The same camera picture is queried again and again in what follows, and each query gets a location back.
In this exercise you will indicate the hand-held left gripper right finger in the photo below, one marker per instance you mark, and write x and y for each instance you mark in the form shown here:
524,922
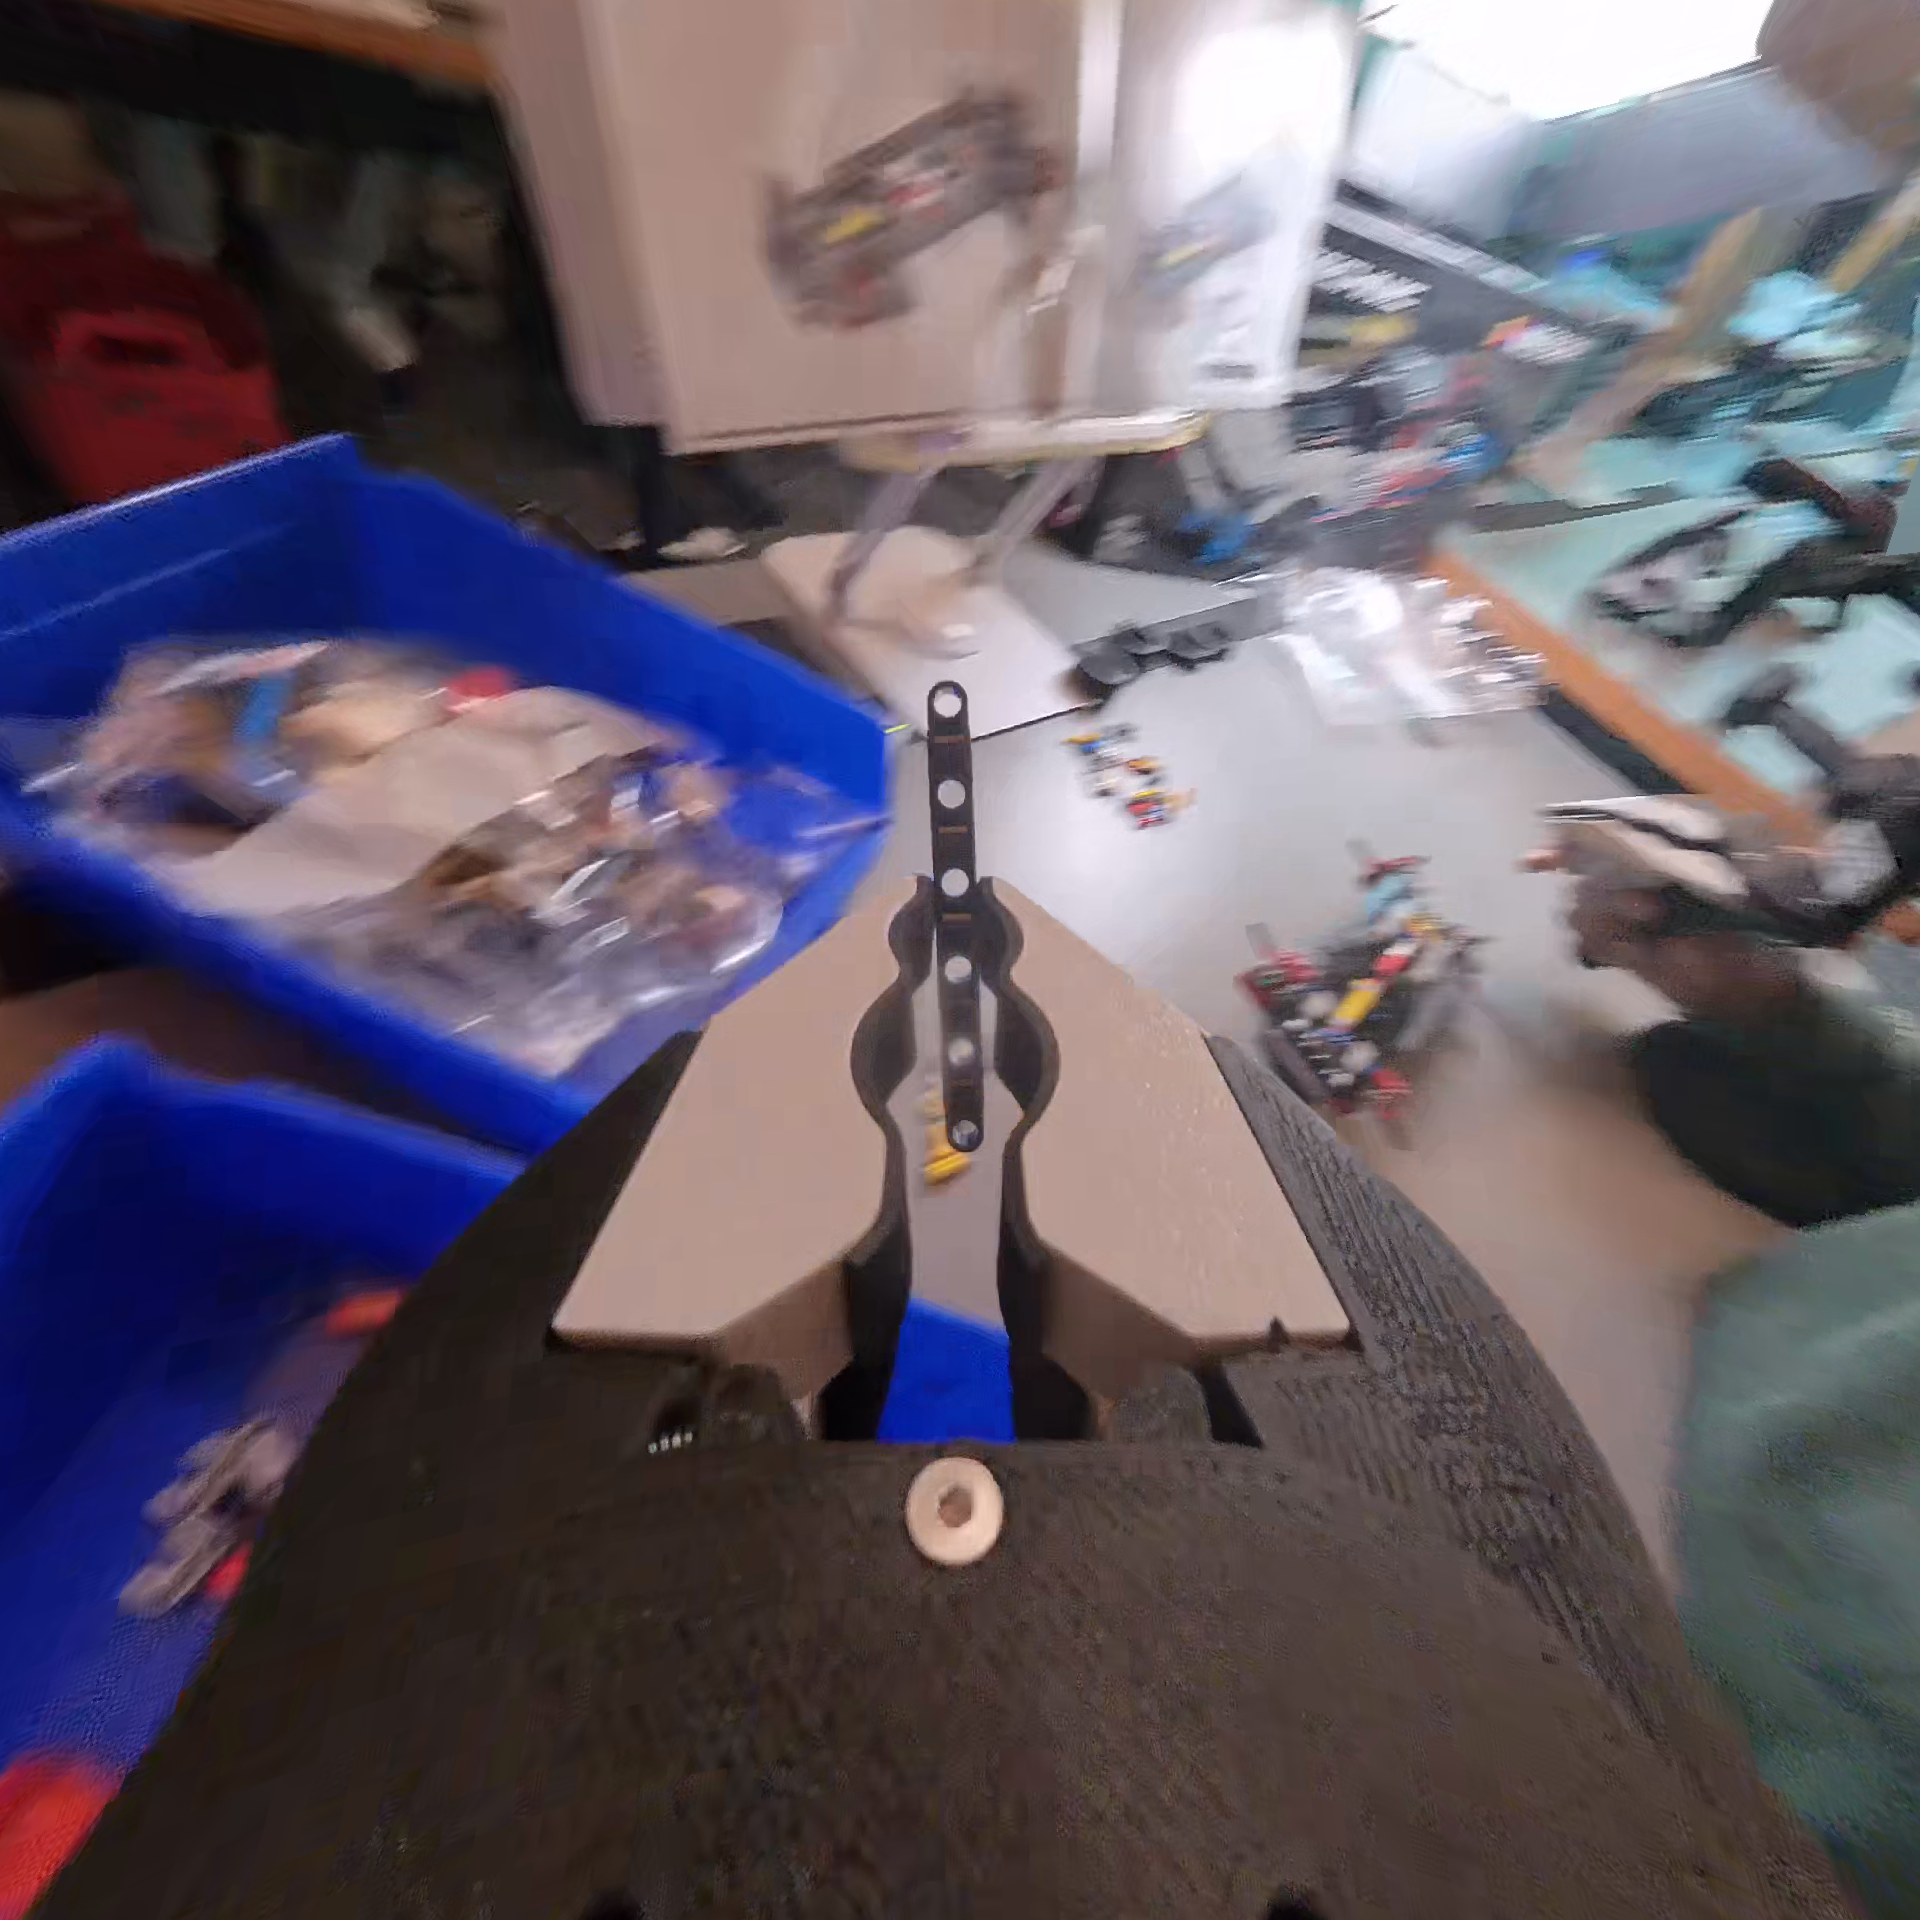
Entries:
1172,1184

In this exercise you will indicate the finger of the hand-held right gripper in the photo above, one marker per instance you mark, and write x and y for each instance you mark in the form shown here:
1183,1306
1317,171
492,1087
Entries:
1643,843

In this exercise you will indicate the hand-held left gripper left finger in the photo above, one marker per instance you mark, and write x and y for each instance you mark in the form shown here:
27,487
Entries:
734,1184

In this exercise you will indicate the lego car chassis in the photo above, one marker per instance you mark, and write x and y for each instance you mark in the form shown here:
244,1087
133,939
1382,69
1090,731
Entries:
1359,989

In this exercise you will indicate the black lego liftarm beam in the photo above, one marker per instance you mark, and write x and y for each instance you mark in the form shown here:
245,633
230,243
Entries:
956,840

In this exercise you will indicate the person's right forearm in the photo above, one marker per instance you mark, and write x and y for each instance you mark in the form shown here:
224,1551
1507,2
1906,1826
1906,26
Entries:
1786,1109

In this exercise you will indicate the yellow grey lego connector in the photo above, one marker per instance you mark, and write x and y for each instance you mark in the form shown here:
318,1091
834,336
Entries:
942,1156

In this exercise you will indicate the pile of loose lego pieces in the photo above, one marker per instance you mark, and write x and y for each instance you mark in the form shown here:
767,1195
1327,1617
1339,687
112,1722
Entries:
1132,780

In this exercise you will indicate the plastic bag of lego parts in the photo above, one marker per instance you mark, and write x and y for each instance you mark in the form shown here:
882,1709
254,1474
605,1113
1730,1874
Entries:
452,856

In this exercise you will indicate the black rubber lego tire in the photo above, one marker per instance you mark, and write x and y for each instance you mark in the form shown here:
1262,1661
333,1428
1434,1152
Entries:
1110,668
1166,651
1214,642

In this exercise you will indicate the lego set box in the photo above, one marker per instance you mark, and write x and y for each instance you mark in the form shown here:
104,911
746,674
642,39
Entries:
1442,315

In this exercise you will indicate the person's right hand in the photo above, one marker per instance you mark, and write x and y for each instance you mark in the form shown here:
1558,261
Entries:
1695,954

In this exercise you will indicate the wooden edged desk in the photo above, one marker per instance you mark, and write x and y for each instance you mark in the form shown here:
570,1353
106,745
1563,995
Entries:
1651,705

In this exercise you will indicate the clear empty plastic bag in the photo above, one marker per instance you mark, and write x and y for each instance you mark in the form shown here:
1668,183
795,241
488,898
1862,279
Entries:
1412,644

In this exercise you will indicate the person's green sweatshirt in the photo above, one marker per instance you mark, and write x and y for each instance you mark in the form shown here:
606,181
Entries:
1816,1500

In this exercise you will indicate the blue storage bin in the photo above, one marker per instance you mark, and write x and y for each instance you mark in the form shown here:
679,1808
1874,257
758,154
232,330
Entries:
119,1201
452,569

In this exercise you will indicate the red storage bin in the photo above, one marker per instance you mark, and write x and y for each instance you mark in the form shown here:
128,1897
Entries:
44,1829

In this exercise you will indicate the open instruction booklet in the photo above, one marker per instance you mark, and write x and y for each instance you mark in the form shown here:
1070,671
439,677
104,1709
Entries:
901,225

